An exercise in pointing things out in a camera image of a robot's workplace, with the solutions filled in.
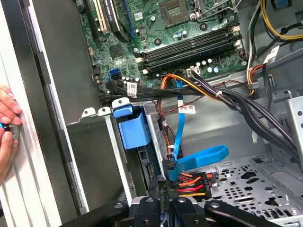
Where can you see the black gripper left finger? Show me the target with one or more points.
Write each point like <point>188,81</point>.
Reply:
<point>146,212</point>

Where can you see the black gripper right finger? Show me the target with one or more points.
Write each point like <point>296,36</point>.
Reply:
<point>184,212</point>

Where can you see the hard disk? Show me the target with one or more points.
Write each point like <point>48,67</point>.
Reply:
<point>132,132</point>

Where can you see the silver disk bay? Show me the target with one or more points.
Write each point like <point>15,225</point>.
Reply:
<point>117,146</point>

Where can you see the person's right hand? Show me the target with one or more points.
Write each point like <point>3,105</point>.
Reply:
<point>7,151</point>

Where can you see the person's left hand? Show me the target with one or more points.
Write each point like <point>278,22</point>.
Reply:
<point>10,106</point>

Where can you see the silver optical drive cage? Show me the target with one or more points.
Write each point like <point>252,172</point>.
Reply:
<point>296,123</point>

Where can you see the black RAM slot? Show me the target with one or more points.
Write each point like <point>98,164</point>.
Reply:
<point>187,40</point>
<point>187,52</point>
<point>187,46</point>

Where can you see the black open PC case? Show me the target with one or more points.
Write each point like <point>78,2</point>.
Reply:
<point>71,71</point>

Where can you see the green motherboard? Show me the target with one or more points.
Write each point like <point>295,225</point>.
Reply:
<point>165,37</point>

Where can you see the cream expansion slot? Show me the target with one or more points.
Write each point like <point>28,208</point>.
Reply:
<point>102,21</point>

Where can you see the black graphics card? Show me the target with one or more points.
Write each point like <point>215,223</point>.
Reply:
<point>113,19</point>

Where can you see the black expansion slot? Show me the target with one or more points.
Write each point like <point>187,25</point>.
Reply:
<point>92,23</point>

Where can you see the CPU socket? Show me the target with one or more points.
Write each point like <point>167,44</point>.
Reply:
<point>174,11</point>

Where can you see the metal socket cover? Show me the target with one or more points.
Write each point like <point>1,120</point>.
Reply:
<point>200,7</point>

